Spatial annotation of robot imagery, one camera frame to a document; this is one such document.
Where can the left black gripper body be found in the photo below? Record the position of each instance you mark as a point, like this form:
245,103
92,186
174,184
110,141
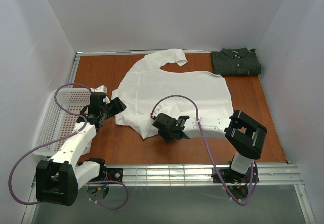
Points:
111,108

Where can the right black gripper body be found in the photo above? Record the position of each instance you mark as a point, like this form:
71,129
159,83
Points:
165,135

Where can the white long sleeve shirt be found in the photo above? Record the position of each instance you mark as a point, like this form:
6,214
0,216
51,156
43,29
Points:
146,90

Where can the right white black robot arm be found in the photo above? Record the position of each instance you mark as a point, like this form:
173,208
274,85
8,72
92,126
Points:
244,133

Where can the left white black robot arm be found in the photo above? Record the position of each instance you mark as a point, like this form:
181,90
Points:
59,178

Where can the white plastic basket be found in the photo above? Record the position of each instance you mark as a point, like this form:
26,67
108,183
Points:
56,123

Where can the folded dark green shirt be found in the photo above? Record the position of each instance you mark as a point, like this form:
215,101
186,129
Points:
235,62

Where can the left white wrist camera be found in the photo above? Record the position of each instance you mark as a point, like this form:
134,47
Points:
101,89

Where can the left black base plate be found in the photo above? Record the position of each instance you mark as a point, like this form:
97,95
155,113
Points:
113,174

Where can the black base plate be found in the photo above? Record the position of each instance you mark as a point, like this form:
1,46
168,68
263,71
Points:
113,174
232,177

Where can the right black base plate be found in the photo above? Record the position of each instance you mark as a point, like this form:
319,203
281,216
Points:
232,177

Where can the aluminium table frame rail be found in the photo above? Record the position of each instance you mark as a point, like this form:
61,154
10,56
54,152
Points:
201,175

